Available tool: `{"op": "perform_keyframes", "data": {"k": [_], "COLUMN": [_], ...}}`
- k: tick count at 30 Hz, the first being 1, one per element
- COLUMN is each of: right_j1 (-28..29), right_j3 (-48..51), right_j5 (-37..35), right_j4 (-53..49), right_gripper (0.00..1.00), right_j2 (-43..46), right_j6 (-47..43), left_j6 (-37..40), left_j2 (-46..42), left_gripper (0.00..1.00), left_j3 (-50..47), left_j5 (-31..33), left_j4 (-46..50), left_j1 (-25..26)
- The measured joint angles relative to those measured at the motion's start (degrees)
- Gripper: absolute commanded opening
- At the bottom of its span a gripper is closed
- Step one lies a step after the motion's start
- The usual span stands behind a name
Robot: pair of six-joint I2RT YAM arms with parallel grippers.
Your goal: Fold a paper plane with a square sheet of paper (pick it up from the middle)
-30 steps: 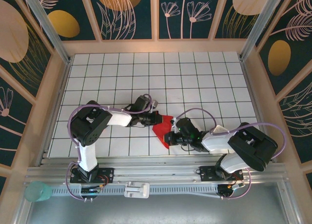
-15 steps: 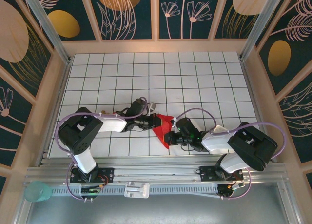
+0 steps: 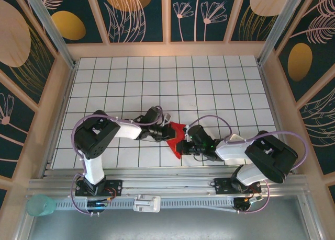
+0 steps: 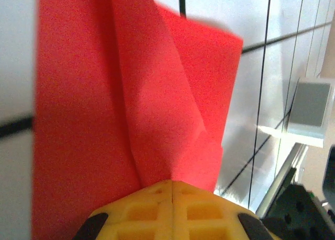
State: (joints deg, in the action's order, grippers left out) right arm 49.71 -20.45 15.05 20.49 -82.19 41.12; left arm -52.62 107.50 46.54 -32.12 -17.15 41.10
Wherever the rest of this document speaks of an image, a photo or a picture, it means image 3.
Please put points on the red paper sheet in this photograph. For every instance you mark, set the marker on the red paper sheet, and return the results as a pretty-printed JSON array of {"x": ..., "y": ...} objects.
[{"x": 172, "y": 144}]

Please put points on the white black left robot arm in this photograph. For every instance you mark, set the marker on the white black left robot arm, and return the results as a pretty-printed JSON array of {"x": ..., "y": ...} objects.
[{"x": 94, "y": 169}]

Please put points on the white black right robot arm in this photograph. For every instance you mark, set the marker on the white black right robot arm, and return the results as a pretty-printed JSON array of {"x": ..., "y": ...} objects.
[{"x": 233, "y": 151}]

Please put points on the white plastic clamp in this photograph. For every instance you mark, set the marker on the white plastic clamp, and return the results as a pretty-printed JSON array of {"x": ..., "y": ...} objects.
[{"x": 146, "y": 203}]

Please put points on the black controller board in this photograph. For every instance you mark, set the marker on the black controller board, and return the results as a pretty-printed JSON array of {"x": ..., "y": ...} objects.
[
  {"x": 244, "y": 203},
  {"x": 96, "y": 204}
]

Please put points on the teal plastic cup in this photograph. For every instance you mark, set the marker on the teal plastic cup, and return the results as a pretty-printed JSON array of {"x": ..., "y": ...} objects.
[{"x": 39, "y": 204}]

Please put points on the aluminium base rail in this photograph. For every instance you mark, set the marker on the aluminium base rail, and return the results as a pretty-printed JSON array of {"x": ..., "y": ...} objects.
[{"x": 167, "y": 183}]

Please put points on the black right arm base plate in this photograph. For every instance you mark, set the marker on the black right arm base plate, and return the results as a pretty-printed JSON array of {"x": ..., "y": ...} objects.
[{"x": 222, "y": 186}]

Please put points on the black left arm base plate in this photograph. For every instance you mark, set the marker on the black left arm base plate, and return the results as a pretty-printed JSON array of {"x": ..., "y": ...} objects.
[{"x": 115, "y": 187}]

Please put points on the aluminium side rail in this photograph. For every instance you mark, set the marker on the aluminium side rail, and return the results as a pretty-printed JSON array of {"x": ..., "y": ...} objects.
[
  {"x": 278, "y": 119},
  {"x": 57, "y": 119}
]

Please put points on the aluminium corner post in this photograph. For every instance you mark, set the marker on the aluminium corner post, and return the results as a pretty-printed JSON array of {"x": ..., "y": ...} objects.
[
  {"x": 49, "y": 20},
  {"x": 281, "y": 20}
]

